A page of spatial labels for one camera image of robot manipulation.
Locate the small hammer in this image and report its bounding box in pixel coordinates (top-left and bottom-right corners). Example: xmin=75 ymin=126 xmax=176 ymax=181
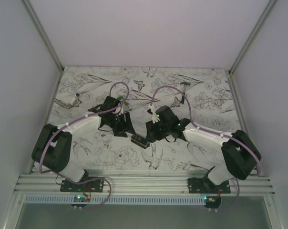
xmin=180 ymin=82 xmax=191 ymax=104

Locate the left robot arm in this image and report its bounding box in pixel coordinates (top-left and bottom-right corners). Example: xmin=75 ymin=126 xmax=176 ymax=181
xmin=31 ymin=96 xmax=135 ymax=192

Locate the left controller board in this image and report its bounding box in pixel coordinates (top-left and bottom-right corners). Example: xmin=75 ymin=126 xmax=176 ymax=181
xmin=71 ymin=194 xmax=91 ymax=210

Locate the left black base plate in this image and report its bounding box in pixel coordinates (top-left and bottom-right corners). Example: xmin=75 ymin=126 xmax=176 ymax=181
xmin=60 ymin=178 xmax=104 ymax=193

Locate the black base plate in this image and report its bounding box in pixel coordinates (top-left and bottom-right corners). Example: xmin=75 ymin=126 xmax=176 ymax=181
xmin=60 ymin=178 xmax=104 ymax=193
xmin=187 ymin=177 xmax=231 ymax=194

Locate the controller board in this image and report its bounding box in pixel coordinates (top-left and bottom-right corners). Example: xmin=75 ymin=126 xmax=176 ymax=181
xmin=204 ymin=196 xmax=221 ymax=212
xmin=71 ymin=194 xmax=91 ymax=210

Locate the right controller board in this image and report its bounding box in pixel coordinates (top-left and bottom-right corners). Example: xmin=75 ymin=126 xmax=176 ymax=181
xmin=204 ymin=196 xmax=221 ymax=212

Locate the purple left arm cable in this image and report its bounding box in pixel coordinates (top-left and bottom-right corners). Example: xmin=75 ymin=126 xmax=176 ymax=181
xmin=38 ymin=82 xmax=130 ymax=210

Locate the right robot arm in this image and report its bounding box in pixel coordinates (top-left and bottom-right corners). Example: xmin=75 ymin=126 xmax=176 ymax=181
xmin=146 ymin=105 xmax=261 ymax=193

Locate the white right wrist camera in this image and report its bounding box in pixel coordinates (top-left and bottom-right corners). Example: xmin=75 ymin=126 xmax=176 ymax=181
xmin=147 ymin=105 xmax=160 ymax=124

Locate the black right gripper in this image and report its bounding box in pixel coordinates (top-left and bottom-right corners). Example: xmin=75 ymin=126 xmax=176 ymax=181
xmin=145 ymin=118 xmax=170 ymax=143

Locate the black fuse box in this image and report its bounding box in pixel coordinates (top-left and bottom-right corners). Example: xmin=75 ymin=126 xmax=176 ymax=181
xmin=131 ymin=134 xmax=150 ymax=149

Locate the grey slotted cable duct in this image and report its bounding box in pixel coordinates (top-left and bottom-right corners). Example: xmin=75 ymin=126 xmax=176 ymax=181
xmin=24 ymin=194 xmax=205 ymax=206

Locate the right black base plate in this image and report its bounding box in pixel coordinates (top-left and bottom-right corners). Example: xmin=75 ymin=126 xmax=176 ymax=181
xmin=187 ymin=177 xmax=231 ymax=194

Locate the metal clamp tool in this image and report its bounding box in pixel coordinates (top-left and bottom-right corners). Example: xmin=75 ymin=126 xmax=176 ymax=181
xmin=55 ymin=98 xmax=82 ymax=109

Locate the green object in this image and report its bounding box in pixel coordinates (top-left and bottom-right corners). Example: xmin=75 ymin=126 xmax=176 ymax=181
xmin=117 ymin=96 xmax=132 ymax=109

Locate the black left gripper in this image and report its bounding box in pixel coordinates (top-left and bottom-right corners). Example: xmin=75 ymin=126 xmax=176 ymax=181
xmin=109 ymin=112 xmax=135 ymax=138

